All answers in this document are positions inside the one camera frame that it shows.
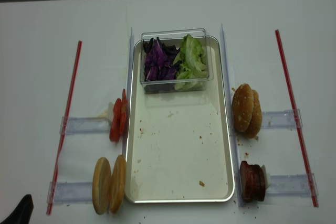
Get rear tomato slice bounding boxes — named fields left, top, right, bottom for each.
left=120, top=89, right=128, bottom=134

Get green lettuce leaves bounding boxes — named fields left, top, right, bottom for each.
left=173, top=34, right=208, bottom=80

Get front right bun top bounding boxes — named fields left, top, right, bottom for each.
left=232, top=83, right=254, bottom=133

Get bun half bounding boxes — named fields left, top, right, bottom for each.
left=92, top=157, right=111, bottom=215
left=109, top=155, right=127, bottom=214

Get tomato slice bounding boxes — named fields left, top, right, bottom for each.
left=109, top=98, right=127, bottom=142
left=120, top=89, right=128, bottom=134

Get purple cabbage pieces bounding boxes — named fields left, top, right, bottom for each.
left=142, top=37, right=180, bottom=81

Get rear right bun top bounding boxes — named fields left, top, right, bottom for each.
left=245, top=90, right=263, bottom=138

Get upper right clear channel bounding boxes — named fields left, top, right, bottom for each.
left=261, top=109, right=302, bottom=129

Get rear meat patty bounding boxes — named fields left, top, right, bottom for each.
left=252, top=164, right=266, bottom=201

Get front meat patty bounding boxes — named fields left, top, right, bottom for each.
left=239, top=161, right=254, bottom=203

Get red strip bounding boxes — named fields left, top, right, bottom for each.
left=46, top=40, right=82, bottom=216
left=275, top=29, right=319, bottom=208

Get meat patty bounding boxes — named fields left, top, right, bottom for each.
left=239, top=161, right=254, bottom=203
left=252, top=164, right=266, bottom=201

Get clear plastic container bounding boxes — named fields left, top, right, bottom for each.
left=139, top=28, right=213, bottom=94

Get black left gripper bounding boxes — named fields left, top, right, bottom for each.
left=1, top=194, right=34, bottom=224

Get lower right clear channel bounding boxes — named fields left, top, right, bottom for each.
left=266, top=173, right=319, bottom=197

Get left red strip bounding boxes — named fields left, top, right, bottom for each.
left=46, top=40, right=82, bottom=216

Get right long clear rail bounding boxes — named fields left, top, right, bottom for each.
left=220, top=24, right=245, bottom=208

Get right red strip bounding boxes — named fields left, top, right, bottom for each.
left=275, top=29, right=319, bottom=208

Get white pusher block right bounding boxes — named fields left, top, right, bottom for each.
left=261, top=165, right=271, bottom=189

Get lower left clear channel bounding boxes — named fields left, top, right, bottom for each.
left=47, top=182, right=92, bottom=204

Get cream metal tray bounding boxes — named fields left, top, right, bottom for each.
left=125, top=37, right=235, bottom=204

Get front tomato slice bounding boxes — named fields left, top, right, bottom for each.
left=109, top=98, right=127, bottom=142

